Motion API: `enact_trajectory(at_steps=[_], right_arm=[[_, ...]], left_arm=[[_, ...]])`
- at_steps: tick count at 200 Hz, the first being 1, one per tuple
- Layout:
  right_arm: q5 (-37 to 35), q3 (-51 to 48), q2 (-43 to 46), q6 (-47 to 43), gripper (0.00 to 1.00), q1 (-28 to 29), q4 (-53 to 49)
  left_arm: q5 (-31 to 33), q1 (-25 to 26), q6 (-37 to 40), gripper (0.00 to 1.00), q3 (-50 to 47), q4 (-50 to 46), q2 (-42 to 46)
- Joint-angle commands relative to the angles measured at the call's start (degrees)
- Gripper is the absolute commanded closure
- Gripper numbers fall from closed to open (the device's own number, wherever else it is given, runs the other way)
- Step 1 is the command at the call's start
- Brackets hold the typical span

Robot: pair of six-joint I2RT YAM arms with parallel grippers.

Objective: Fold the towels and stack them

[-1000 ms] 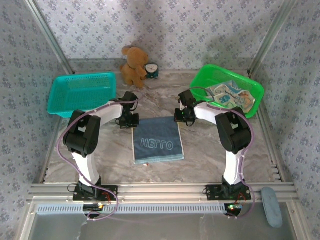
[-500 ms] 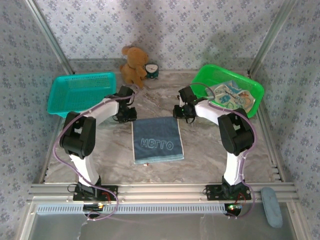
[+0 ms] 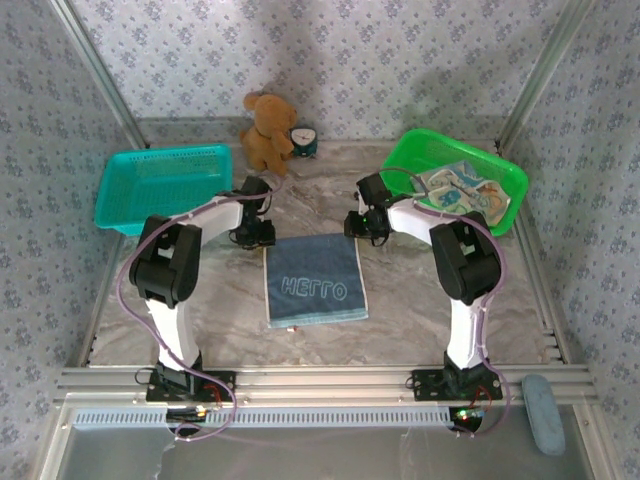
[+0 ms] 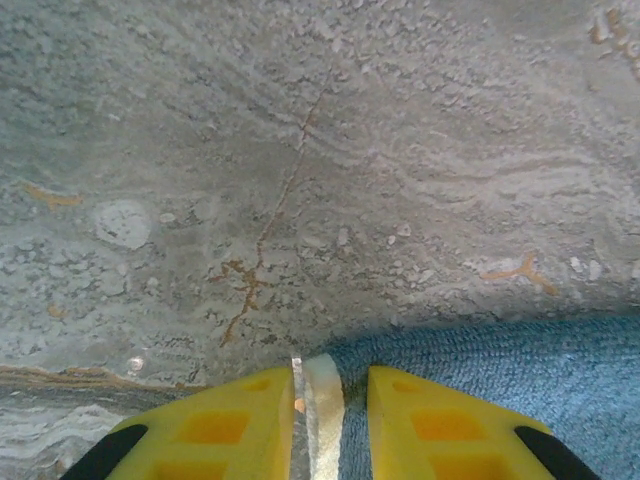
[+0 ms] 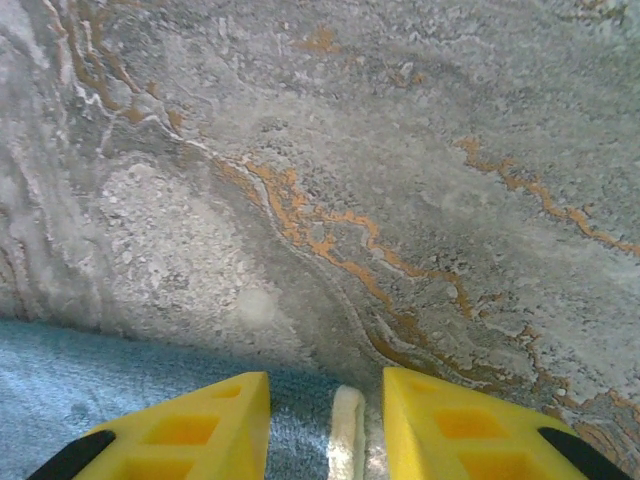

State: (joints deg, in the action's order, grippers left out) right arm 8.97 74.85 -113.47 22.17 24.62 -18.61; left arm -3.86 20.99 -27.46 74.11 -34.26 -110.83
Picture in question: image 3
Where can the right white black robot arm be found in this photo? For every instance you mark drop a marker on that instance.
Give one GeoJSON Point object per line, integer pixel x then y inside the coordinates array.
{"type": "Point", "coordinates": [467, 335]}

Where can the small teal alarm clock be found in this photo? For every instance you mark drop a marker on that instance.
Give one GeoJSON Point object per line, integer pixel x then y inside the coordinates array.
{"type": "Point", "coordinates": [304, 142]}

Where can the grey metal panel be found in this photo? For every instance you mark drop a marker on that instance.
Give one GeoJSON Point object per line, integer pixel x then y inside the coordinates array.
{"type": "Point", "coordinates": [300, 455]}

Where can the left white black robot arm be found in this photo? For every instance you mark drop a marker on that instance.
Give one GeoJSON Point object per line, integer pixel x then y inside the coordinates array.
{"type": "Point", "coordinates": [170, 330]}

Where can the teal plastic basket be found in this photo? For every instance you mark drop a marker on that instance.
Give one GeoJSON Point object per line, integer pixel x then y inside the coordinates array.
{"type": "Point", "coordinates": [150, 170]}

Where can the aluminium cage frame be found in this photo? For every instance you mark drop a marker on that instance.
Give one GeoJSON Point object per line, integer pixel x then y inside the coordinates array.
{"type": "Point", "coordinates": [320, 385]}

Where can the cream rabbit print towel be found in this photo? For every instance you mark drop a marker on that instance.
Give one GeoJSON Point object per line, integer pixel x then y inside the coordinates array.
{"type": "Point", "coordinates": [450, 192]}

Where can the blue oblong case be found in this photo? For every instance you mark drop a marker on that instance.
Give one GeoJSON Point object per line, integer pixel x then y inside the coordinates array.
{"type": "Point", "coordinates": [545, 420]}

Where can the dark blue towel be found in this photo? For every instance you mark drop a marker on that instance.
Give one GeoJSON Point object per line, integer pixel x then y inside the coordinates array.
{"type": "Point", "coordinates": [315, 270]}

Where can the brown teddy bear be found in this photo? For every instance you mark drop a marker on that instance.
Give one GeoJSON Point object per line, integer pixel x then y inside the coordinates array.
{"type": "Point", "coordinates": [267, 135]}

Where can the green plastic basket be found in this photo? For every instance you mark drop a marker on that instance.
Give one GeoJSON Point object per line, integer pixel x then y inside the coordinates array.
{"type": "Point", "coordinates": [435, 150]}

